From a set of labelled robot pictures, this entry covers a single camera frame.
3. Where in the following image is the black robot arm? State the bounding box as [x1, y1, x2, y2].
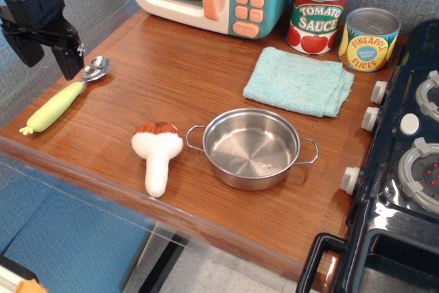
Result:
[1, 0, 84, 80]

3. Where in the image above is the black toy stove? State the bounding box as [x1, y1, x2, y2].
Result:
[296, 19, 438, 292]

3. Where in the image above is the grey stove knob middle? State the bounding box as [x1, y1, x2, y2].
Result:
[361, 107, 379, 132]

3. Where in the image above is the grey stove knob bottom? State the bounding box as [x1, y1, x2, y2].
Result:
[341, 167, 360, 195]

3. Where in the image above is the spoon with green handle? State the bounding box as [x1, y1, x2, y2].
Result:
[19, 56, 110, 136]

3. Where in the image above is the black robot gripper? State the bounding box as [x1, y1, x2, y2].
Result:
[1, 0, 85, 81]

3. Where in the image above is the tomato sauce can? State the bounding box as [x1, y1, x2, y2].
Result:
[287, 0, 347, 55]

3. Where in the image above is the grey stove knob top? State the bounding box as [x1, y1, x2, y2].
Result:
[370, 80, 388, 105]

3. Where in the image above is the pineapple slices can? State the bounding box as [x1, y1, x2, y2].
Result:
[338, 8, 401, 73]

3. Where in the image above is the orange fuzzy object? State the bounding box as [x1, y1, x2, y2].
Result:
[15, 279, 48, 293]

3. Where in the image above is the light blue cloth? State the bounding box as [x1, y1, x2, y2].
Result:
[243, 47, 355, 117]

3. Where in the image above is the plush mushroom toy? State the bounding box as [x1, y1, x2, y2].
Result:
[131, 122, 184, 198]

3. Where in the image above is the grey stove knob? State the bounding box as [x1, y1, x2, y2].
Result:
[361, 107, 379, 132]
[370, 80, 388, 105]
[341, 167, 360, 195]

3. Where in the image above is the steel pot with handles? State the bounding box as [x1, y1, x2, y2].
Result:
[186, 108, 320, 191]

